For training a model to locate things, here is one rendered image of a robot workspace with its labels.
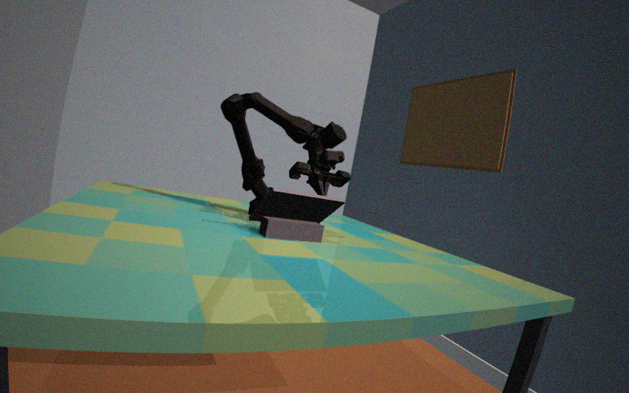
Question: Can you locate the grey switch panel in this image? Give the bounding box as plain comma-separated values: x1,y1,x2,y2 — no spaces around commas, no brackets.
249,187,346,243

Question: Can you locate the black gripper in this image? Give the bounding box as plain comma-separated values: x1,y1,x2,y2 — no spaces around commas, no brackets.
289,150,351,196

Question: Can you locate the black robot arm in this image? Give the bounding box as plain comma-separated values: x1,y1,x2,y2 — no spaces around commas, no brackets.
220,92,347,203

